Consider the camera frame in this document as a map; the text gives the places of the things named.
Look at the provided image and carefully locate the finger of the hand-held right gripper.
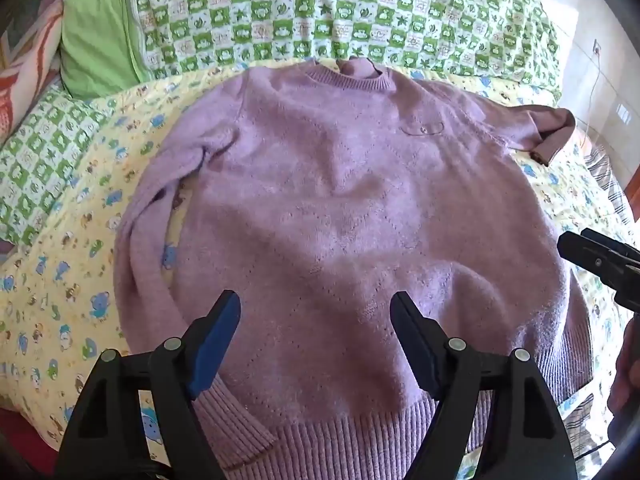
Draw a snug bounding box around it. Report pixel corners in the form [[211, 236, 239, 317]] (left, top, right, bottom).
[[556, 228, 640, 313]]

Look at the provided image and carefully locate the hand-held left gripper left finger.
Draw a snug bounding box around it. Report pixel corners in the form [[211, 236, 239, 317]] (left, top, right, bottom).
[[54, 290, 242, 480]]

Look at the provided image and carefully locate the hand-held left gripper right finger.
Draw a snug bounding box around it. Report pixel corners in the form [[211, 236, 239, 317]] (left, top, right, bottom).
[[390, 290, 578, 480]]

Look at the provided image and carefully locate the purple knit sweater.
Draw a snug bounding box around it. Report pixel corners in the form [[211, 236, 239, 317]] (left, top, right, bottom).
[[114, 57, 593, 473]]

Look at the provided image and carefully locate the person's right hand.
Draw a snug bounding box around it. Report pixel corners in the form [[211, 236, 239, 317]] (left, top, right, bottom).
[[607, 312, 640, 418]]

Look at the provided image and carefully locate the grey striped cloth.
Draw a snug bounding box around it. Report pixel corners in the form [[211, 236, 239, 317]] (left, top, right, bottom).
[[559, 142, 640, 461]]

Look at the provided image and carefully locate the yellow cartoon print sheet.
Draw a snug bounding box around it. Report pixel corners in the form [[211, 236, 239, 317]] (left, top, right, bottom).
[[0, 65, 640, 476]]

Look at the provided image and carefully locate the red pink cloth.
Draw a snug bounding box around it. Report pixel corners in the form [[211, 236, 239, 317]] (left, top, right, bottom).
[[0, 405, 57, 467]]

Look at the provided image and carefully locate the small green checkered pillow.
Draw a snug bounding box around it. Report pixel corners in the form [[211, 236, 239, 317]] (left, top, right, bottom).
[[0, 82, 118, 248]]

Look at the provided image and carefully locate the plain green pillow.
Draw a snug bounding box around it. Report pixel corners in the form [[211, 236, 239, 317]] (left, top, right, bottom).
[[60, 0, 151, 101]]

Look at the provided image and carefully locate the orange floral blanket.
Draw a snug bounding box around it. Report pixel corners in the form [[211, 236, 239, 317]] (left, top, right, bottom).
[[0, 0, 66, 146]]

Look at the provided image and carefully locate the thin white cable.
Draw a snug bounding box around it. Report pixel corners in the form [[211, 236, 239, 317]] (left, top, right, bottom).
[[581, 52, 602, 147]]

